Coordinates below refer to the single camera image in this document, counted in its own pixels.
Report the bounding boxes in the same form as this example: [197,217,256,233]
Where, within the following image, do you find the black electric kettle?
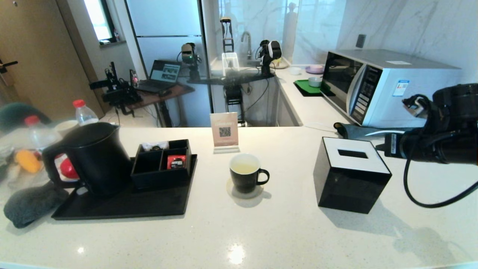
[42,122,131,197]

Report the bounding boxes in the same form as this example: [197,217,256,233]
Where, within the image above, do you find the red Nescafe sachet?
[167,155,186,170]

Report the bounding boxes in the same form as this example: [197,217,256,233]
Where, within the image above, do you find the dark slate cloth bundle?
[333,122,413,140]

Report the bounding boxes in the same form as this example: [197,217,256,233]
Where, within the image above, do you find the black tissue box white lid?
[313,137,392,214]

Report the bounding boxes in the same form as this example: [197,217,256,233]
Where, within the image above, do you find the silver microwave oven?
[320,49,461,129]

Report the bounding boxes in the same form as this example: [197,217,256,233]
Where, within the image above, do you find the green tray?
[293,79,335,98]

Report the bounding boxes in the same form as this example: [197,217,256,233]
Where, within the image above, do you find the black mug white inside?
[229,153,270,194]

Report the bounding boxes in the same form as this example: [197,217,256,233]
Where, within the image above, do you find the black and white device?
[255,40,282,77]

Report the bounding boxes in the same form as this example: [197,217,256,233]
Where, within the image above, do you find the round white coaster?
[226,178,264,200]

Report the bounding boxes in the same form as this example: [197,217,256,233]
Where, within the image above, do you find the black metal rack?
[224,84,245,126]

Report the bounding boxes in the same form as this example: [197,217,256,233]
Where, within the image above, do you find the QR code sign stand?
[210,112,240,154]

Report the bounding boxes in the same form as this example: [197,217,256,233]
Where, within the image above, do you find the metal sink faucet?
[240,32,253,60]

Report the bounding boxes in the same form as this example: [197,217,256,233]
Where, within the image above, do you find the black horizontal crossbar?
[187,72,276,85]

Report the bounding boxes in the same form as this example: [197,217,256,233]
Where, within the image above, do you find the black upright stand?
[220,17,235,53]

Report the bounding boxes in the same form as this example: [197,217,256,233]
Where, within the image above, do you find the grey device green light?
[177,43,202,81]

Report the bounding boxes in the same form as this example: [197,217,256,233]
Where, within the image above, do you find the black compartment organizer box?
[131,139,193,189]

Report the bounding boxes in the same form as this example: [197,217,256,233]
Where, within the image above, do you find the white wrapped packet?
[142,141,169,151]

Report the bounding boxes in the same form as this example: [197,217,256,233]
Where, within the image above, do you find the open black laptop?
[135,60,182,94]

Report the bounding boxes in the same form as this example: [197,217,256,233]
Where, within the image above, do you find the black rectangular serving tray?
[52,155,198,220]

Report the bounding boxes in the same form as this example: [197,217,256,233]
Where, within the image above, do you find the frosted glass sliding door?
[125,0,211,127]

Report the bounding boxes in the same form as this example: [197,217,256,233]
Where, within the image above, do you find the clear plastic bottle red cap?
[23,115,63,176]
[72,99,99,127]

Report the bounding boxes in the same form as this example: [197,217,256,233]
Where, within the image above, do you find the black framed window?
[83,0,116,44]

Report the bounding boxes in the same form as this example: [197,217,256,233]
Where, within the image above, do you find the red rounded object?
[59,157,80,180]

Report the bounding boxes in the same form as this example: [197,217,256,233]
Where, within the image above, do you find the paper cup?
[54,120,80,136]

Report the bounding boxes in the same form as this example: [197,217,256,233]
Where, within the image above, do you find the orange rounded object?
[15,150,41,174]

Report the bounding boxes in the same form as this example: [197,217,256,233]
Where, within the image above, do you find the dark grey fuzzy cloth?
[4,182,71,229]

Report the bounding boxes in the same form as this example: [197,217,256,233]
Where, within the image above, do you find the brown wooden door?
[0,0,103,120]

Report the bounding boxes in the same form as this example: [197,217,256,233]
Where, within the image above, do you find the green chair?
[0,103,51,132]

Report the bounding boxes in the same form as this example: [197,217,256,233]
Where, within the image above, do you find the white power cable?
[366,128,412,137]

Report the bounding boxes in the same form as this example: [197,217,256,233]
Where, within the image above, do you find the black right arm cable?
[403,129,478,209]

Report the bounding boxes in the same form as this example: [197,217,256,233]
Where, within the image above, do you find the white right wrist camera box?
[402,94,431,119]

